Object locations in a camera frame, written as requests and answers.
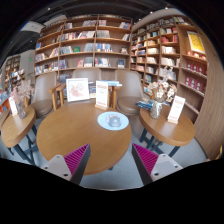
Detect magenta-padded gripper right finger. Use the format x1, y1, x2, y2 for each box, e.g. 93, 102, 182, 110
131, 143, 184, 186

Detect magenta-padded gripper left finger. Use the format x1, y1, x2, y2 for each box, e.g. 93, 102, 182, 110
40, 143, 92, 186

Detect grey and orange computer mouse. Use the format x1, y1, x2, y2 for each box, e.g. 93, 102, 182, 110
108, 114, 122, 129

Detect round light blue mouse pad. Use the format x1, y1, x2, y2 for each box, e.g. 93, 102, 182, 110
97, 111, 130, 131

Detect wooden side table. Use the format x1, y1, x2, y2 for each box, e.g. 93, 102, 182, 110
0, 105, 38, 166
138, 105, 196, 158

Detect glass vase with dried flowers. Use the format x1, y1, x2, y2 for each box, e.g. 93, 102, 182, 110
147, 66, 178, 120

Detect stack of books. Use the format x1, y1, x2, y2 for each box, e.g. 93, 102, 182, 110
134, 99, 154, 112

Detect small white table sign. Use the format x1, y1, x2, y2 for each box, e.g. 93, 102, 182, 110
167, 95, 186, 125
8, 96, 19, 117

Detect white framed pink flower picture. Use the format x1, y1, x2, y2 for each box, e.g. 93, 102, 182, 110
65, 77, 91, 103

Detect white sign on wooden stand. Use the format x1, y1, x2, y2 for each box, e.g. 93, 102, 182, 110
94, 80, 110, 111

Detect dark book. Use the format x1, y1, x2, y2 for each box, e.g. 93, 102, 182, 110
88, 81, 97, 99

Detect glass vase with pink flowers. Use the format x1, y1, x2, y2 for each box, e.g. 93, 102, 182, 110
11, 79, 36, 120

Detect brown armchair with wooden arms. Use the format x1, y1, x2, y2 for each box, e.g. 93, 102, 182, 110
113, 69, 149, 117
30, 72, 66, 118
54, 67, 118, 108

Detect light blue books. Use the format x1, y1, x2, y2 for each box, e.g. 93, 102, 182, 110
99, 79, 123, 88

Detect orange book display stand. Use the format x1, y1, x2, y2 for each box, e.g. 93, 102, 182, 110
0, 89, 13, 114

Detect distant wooden bookshelf unit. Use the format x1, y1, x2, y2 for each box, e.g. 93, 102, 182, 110
3, 54, 26, 93

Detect curved wooden bookshelf unit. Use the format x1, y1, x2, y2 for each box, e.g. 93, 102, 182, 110
129, 14, 224, 161

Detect white ceiling air conditioner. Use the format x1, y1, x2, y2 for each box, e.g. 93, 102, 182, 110
19, 20, 46, 34

